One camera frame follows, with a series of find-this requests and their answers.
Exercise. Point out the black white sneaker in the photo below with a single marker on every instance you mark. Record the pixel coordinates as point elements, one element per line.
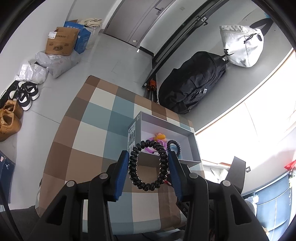
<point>30,88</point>
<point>22,97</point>

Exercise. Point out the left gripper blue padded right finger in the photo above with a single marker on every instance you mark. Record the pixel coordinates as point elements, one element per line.
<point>177,175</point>

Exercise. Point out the blue cardboard box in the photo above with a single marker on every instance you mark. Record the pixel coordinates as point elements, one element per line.
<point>83,36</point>

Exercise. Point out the brown cardboard box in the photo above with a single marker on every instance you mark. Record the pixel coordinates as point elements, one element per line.
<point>61,41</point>

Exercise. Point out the beige cloth bag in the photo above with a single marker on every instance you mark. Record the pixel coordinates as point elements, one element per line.
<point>91,22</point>

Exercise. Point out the orange pink duck toy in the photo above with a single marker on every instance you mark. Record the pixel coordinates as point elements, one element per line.
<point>160,137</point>

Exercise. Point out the grey open cardboard box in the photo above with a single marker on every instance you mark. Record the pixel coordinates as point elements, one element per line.
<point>148,127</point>

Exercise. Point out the tan leather shoe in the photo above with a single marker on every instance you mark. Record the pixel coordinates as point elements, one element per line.
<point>10,124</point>
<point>12,106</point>

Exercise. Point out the grey door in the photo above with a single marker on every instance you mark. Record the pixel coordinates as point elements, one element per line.
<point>132,19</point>

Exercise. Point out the red white round case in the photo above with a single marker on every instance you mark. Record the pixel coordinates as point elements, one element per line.
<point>168,182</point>

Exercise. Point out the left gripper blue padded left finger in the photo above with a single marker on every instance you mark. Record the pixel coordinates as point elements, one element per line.
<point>119,175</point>

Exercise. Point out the black backpack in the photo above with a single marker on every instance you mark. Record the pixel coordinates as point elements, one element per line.
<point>184,87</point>

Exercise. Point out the grey plastic parcel bag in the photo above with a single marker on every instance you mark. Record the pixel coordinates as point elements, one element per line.
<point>57,64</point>

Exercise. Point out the white grey duffel bag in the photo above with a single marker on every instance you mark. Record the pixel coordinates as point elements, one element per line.
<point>242,45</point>

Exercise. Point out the black tripod stand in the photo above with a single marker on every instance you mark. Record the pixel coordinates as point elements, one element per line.
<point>169,32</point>

